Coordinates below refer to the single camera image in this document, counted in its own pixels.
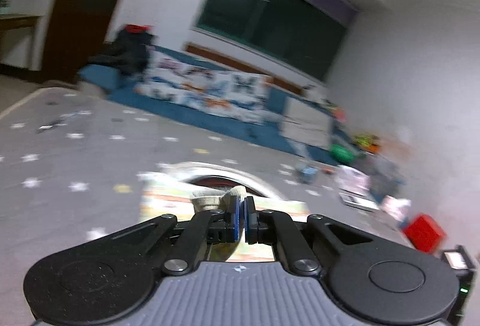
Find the green ball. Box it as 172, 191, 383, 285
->
330, 144, 355, 163

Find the black clothing with red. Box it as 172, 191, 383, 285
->
88, 24, 156, 77

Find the pink white tissue pack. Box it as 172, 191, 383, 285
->
380, 195, 411, 225

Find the red block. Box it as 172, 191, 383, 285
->
403, 213, 449, 253

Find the brown wooden sofa rail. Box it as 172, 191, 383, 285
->
186, 43, 304, 96

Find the grey star tablecloth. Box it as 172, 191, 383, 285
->
0, 86, 424, 274

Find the white handheld device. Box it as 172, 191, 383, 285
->
339, 192, 381, 212

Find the white round basket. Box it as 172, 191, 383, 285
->
161, 161, 289, 203

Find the blue sofa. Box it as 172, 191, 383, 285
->
79, 44, 353, 167

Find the grey pillow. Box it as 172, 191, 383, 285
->
281, 95, 334, 148

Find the pink white plastic bag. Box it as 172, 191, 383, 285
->
335, 165, 370, 195

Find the butterfly print pillow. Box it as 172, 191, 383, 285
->
135, 56, 271, 124

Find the green framed window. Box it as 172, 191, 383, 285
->
195, 0, 359, 81

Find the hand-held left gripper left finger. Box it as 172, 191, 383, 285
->
109, 196, 241, 276

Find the dark wooden door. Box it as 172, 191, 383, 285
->
41, 0, 151, 84

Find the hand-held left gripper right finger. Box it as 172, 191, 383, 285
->
245, 196, 376, 277

